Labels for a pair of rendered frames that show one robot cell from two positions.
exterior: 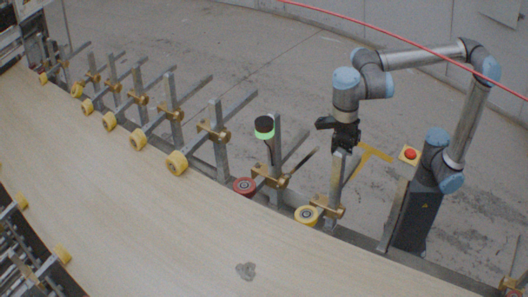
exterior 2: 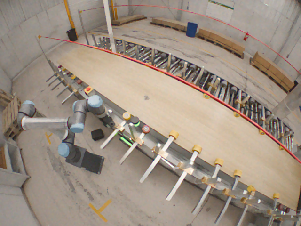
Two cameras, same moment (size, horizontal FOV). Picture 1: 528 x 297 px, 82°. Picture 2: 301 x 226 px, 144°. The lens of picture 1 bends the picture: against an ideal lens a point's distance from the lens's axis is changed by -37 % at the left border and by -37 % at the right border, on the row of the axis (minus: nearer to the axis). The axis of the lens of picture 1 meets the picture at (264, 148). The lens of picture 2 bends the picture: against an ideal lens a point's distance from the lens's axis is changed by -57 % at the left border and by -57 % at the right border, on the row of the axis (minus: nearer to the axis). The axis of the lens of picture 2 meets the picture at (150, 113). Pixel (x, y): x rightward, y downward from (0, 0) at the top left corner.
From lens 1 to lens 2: 1.59 m
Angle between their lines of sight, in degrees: 80
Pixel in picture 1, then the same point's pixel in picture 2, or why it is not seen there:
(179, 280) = (165, 94)
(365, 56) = (76, 116)
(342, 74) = (96, 98)
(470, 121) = not seen: hidden behind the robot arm
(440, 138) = (62, 146)
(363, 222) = (107, 177)
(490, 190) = (52, 170)
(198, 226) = (161, 112)
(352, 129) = not seen: hidden behind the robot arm
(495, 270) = not seen: hidden behind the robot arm
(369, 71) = (81, 106)
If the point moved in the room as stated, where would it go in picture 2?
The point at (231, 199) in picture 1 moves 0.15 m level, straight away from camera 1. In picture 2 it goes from (150, 123) to (153, 137)
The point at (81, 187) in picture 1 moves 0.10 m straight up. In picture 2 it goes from (215, 126) to (219, 121)
